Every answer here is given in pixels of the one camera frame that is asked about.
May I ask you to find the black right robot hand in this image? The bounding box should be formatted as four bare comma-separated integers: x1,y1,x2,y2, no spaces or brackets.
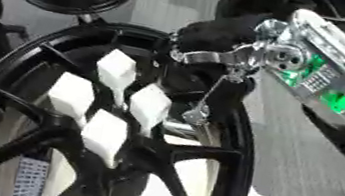
155,1,272,136

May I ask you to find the black spoked wheel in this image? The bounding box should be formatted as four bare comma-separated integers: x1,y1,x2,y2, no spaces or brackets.
0,1,277,196

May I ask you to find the white pin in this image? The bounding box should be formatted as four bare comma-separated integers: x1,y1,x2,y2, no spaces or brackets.
41,68,100,129
87,45,144,111
122,79,176,142
74,105,133,171

